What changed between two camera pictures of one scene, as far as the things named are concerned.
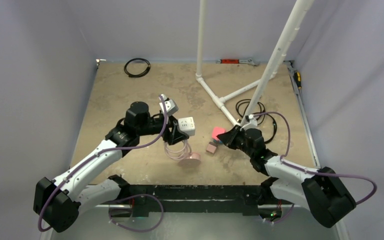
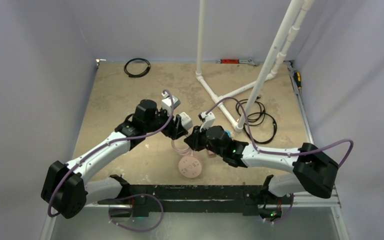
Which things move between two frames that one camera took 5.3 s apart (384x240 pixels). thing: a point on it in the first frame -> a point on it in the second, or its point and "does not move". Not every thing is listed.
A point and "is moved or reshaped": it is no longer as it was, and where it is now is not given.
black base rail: [147, 199] does not move
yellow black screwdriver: [297, 77] does not move
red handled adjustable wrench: [238, 61] does not move
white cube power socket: [187, 125] is moved or reshaped
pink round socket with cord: [181, 151] is moved or reshaped
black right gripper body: [235, 136] -> [198, 138]
